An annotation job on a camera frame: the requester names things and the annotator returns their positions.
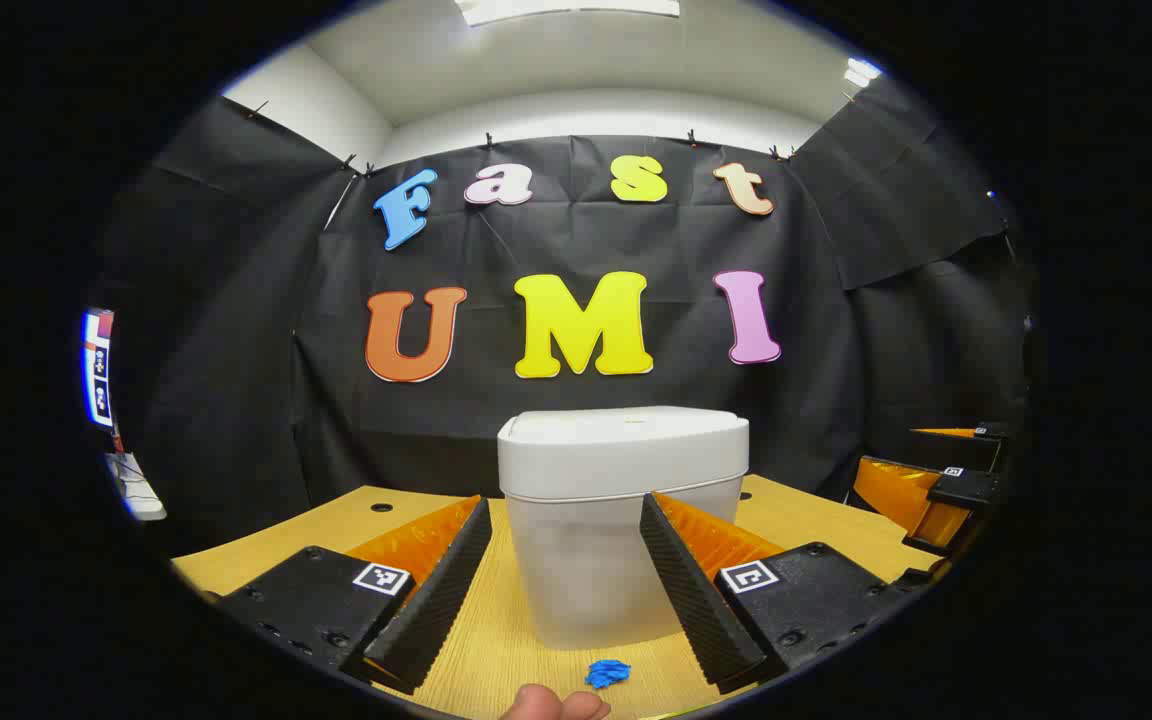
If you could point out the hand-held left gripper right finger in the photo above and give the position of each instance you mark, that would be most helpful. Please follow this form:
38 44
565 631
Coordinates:
696 600

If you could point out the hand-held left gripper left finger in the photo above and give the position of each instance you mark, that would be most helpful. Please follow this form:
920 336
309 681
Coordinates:
436 600

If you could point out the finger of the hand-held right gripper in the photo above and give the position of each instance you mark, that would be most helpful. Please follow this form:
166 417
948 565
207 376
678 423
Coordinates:
986 433
961 495

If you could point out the blue paper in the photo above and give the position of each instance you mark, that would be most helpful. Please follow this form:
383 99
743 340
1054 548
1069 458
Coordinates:
607 674

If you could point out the white desktop garbage bin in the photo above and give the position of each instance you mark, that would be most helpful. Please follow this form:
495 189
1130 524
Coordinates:
586 460

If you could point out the wooden desktop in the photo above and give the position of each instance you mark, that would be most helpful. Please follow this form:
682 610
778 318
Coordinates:
506 640

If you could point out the white side table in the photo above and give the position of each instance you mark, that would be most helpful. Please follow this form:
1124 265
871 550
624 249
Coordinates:
136 495

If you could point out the black backdrop cloth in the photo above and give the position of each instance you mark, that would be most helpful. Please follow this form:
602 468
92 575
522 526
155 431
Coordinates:
236 350

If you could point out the small ceiling light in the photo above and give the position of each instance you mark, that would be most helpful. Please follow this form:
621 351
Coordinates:
861 72

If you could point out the computer monitor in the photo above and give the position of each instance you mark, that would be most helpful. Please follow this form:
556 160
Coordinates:
98 365

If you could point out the long ceiling light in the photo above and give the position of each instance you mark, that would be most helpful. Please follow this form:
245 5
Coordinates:
566 8

